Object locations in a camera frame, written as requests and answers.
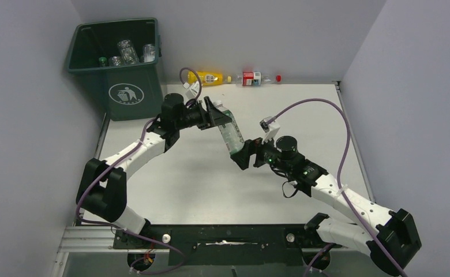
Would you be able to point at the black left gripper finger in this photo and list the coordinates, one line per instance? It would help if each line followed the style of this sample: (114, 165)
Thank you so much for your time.
(213, 114)
(206, 125)

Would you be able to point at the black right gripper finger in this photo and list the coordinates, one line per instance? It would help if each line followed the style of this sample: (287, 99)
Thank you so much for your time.
(252, 147)
(242, 159)

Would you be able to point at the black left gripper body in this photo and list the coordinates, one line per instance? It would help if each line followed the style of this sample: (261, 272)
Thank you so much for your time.
(195, 116)

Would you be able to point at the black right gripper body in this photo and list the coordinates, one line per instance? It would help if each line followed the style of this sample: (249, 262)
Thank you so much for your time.
(266, 153)

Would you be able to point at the green tinted bottle white cap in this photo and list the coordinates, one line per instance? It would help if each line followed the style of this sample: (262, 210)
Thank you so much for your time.
(230, 132)

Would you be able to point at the yellow juice bottle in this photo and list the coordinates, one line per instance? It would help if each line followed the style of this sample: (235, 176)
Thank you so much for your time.
(208, 78)

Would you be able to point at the red label bottle red cap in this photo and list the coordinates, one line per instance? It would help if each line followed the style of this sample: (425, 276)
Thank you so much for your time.
(257, 79)

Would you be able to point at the clear unlabelled bottle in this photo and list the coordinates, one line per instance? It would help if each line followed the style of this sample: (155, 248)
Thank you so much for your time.
(128, 52)

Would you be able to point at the blue label crushed bottle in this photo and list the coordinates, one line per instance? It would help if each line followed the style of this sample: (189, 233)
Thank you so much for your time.
(115, 61)

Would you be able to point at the dark green label bottle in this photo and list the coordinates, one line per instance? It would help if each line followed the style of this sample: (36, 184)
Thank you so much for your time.
(102, 62)

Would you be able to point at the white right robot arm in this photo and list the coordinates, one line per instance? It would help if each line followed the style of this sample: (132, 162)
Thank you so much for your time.
(390, 238)

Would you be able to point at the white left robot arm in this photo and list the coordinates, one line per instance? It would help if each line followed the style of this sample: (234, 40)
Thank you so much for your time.
(103, 187)

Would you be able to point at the dark green trash bin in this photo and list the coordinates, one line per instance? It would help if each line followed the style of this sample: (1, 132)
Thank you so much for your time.
(125, 92)

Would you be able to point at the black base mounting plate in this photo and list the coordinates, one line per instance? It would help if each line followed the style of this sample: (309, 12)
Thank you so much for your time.
(223, 244)

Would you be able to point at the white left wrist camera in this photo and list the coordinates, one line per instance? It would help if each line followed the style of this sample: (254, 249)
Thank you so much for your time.
(192, 89)

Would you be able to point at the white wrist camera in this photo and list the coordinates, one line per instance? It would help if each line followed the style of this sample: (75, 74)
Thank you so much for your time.
(270, 128)
(192, 89)

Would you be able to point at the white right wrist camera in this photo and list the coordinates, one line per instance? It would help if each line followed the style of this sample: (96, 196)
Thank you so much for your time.
(270, 128)

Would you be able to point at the aluminium frame rail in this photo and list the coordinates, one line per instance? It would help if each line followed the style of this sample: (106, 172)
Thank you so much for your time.
(82, 239)

